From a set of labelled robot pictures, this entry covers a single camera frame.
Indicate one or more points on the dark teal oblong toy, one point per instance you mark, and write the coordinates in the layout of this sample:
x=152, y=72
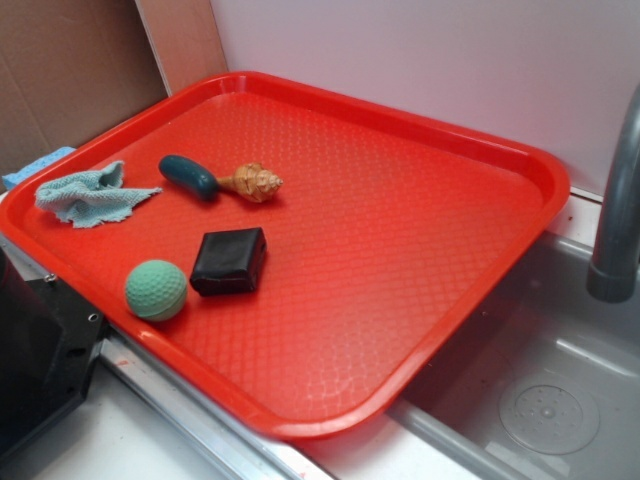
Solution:
x=189, y=175

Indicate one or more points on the tan seashell toy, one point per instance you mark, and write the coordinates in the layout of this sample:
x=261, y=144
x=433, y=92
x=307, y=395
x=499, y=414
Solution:
x=252, y=182

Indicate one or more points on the black rectangular block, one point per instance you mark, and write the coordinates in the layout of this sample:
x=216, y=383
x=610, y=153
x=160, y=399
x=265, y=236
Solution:
x=229, y=262

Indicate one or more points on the grey sink faucet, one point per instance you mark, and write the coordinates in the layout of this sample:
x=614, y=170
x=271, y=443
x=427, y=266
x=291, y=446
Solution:
x=614, y=263

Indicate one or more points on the light blue cloth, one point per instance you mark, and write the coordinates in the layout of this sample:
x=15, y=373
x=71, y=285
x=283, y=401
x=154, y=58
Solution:
x=92, y=198

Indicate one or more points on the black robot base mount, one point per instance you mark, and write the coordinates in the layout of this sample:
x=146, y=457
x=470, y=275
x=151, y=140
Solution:
x=50, y=339

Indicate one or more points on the green golf ball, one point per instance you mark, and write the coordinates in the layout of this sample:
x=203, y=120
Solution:
x=156, y=290

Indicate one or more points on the red plastic tray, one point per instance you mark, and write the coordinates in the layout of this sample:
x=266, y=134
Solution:
x=388, y=231

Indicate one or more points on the grey plastic sink basin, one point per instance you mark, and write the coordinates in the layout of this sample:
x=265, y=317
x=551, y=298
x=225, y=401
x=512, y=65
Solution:
x=541, y=382

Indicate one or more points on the blue sponge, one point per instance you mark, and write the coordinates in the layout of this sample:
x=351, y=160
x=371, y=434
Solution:
x=11, y=180

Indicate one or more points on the brown cardboard panel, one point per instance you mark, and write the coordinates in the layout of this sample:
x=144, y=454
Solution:
x=70, y=70

